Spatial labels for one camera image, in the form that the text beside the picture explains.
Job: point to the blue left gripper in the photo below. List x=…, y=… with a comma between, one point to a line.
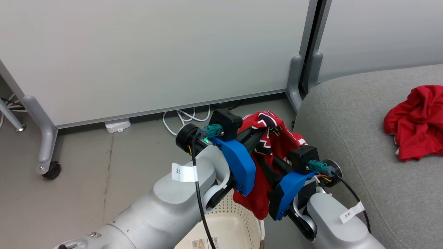
x=238, y=162

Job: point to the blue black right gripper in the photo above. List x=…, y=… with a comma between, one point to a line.
x=287, y=193

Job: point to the red black white patterned garment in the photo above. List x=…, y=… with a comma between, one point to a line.
x=266, y=145

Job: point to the red garment with white trim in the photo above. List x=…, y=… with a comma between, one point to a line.
x=418, y=121

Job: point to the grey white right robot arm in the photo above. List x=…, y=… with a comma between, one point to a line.
x=332, y=221

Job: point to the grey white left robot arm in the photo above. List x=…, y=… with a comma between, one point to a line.
x=166, y=200

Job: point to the grey fabric sofa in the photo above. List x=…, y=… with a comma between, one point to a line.
x=373, y=180

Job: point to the grey curved partition foot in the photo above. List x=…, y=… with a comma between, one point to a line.
x=314, y=69
x=295, y=81

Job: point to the beige perforated laundry basket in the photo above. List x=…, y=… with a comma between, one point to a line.
x=232, y=224

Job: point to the large white partition panel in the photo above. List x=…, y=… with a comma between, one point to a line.
x=155, y=52

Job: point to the white power adapter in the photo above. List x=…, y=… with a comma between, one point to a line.
x=117, y=125

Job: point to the narrow white partition panel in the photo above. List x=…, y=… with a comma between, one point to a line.
x=384, y=34

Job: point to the black caster wheel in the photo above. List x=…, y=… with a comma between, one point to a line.
x=52, y=170

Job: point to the grey partition leg with caster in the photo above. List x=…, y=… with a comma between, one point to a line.
x=43, y=135

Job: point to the grey metal table leg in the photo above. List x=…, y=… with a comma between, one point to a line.
x=10, y=117

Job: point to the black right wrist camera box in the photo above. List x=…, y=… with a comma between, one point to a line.
x=303, y=159

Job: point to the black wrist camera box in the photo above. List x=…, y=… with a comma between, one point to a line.
x=225, y=122
x=303, y=159

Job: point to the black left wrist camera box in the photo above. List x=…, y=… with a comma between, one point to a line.
x=225, y=122

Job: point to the teal left camera connector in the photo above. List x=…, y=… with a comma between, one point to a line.
x=213, y=131

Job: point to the teal camera connector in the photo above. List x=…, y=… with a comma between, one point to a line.
x=320, y=166
x=213, y=131

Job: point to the teal right camera connector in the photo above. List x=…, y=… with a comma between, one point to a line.
x=320, y=166

